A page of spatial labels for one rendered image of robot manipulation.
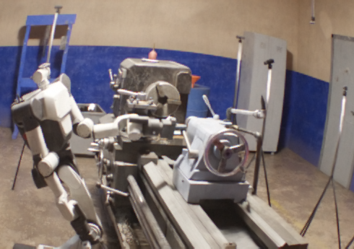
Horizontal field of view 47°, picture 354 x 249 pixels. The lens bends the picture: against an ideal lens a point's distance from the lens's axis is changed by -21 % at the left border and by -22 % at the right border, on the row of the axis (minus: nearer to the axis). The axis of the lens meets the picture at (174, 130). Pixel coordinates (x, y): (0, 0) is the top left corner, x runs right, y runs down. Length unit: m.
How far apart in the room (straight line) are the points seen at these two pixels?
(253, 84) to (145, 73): 3.46
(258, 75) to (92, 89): 2.42
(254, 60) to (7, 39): 3.95
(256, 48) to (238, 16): 0.74
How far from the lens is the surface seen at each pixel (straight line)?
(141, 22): 7.13
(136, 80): 3.83
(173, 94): 3.68
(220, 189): 2.35
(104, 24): 7.07
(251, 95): 7.11
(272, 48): 7.18
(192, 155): 2.35
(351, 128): 6.18
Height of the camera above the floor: 1.61
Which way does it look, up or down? 11 degrees down
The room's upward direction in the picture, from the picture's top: 7 degrees clockwise
